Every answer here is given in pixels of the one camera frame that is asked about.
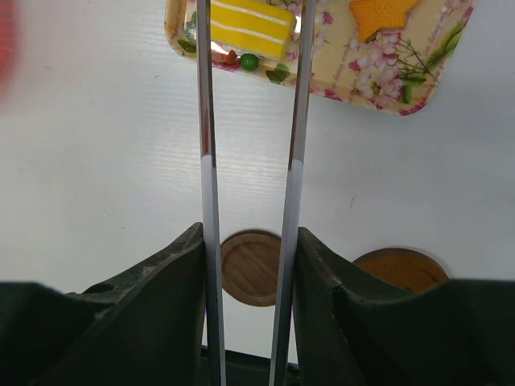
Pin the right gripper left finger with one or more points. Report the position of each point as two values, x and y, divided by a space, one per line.
140 327

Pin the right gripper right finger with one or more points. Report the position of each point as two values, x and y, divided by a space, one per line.
352 328

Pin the brown saucer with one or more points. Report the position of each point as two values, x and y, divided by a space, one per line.
404 268

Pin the floral serving tray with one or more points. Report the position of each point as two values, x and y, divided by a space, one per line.
396 71

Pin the red three-tier cake stand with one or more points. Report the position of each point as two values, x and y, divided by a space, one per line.
9 44

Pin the dark wooden coaster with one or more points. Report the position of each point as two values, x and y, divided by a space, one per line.
249 266

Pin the orange fish biscuit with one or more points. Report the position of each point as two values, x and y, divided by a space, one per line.
374 15

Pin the yellow layered cake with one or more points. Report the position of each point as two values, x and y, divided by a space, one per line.
252 27

